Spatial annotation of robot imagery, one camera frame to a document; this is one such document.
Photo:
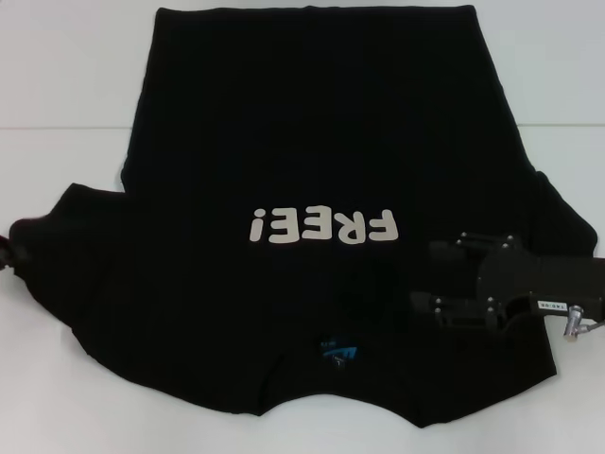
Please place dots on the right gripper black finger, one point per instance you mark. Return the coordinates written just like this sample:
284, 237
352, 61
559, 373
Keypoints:
446, 250
454, 312

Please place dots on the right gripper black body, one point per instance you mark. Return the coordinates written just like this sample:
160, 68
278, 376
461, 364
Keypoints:
515, 279

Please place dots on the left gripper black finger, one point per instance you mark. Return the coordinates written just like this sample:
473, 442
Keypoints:
16, 253

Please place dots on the black shirt with FREE print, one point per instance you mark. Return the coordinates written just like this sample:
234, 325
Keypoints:
302, 142

